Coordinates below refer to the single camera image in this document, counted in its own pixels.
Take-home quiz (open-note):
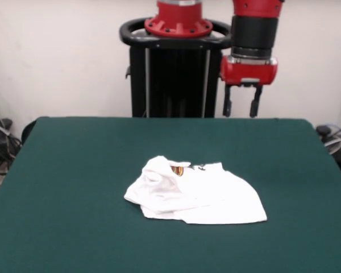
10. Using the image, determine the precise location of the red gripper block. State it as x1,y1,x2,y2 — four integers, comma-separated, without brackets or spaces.
220,55,280,118

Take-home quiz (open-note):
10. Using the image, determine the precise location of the white printed t-shirt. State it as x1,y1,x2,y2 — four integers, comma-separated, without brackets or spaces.
123,155,268,225

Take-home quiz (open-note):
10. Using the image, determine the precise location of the dark green table cloth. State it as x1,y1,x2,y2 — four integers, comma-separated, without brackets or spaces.
0,116,341,273

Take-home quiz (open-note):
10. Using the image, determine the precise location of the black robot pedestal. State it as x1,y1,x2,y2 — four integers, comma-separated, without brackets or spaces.
119,17,233,119

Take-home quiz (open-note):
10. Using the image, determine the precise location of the black cable tangle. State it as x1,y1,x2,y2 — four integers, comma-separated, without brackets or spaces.
0,90,23,200

